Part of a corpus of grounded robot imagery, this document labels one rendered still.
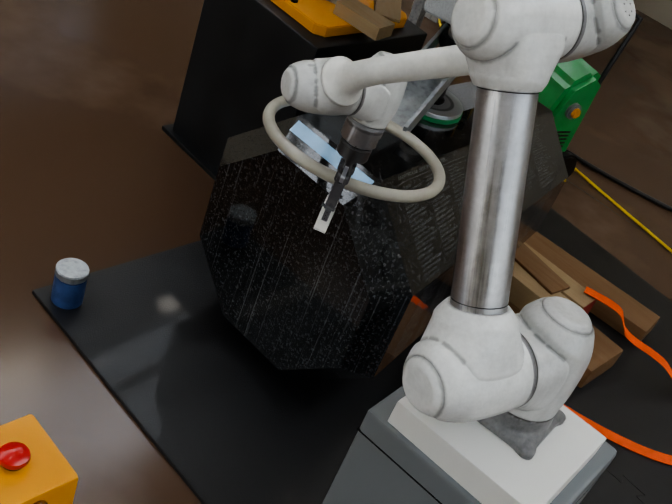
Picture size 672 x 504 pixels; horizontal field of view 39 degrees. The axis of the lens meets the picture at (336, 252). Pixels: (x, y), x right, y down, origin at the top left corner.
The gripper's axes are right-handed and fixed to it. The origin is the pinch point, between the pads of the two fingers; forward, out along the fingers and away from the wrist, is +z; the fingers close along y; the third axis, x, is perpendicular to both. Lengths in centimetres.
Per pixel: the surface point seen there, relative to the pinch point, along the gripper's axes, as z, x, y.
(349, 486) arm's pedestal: 30, -26, -49
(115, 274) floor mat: 81, 55, 57
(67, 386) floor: 87, 48, 7
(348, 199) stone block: 8.7, -4.4, 29.7
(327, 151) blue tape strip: 3.3, 5.8, 41.1
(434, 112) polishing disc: -6, -19, 78
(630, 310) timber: 58, -129, 137
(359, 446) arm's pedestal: 19, -24, -49
